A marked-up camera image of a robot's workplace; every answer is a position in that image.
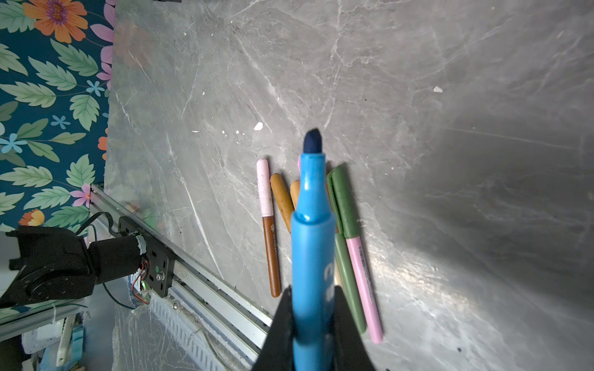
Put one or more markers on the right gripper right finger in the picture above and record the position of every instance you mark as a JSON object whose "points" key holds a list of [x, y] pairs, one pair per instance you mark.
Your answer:
{"points": [[349, 351]]}

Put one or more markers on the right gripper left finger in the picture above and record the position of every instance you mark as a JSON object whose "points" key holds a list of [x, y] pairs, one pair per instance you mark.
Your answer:
{"points": [[277, 352]]}

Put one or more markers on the blue highlighter pen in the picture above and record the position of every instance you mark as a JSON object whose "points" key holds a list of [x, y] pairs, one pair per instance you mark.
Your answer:
{"points": [[313, 261]]}

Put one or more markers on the dark green pen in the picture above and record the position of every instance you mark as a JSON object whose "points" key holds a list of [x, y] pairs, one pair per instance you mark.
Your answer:
{"points": [[344, 265]]}

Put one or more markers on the pink pen green cap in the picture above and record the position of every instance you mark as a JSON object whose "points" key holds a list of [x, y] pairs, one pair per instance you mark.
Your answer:
{"points": [[346, 212]]}

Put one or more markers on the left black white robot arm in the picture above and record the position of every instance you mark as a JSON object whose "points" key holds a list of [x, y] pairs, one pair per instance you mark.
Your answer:
{"points": [[40, 264]]}

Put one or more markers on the brown pen tan cap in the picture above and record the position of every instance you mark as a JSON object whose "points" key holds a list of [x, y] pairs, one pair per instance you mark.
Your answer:
{"points": [[294, 193]]}

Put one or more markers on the brown pen pink cap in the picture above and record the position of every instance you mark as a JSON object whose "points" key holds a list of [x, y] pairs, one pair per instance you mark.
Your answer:
{"points": [[267, 213]]}

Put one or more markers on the aluminium front rail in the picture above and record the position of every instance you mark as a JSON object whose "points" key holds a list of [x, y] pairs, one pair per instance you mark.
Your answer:
{"points": [[242, 324]]}

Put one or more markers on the white slotted cable duct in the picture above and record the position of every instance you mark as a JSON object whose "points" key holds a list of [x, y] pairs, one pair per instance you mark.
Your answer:
{"points": [[204, 347]]}

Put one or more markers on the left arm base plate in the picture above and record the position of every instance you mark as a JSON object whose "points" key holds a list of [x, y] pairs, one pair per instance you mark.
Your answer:
{"points": [[159, 256]]}

